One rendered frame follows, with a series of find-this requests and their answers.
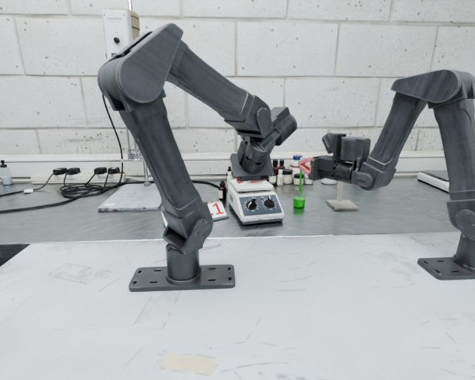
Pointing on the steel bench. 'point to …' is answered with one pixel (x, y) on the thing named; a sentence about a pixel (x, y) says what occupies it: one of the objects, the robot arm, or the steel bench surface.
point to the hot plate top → (250, 186)
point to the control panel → (259, 205)
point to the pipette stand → (341, 201)
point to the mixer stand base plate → (133, 198)
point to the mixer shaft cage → (133, 151)
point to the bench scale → (435, 178)
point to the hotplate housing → (255, 215)
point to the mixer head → (119, 29)
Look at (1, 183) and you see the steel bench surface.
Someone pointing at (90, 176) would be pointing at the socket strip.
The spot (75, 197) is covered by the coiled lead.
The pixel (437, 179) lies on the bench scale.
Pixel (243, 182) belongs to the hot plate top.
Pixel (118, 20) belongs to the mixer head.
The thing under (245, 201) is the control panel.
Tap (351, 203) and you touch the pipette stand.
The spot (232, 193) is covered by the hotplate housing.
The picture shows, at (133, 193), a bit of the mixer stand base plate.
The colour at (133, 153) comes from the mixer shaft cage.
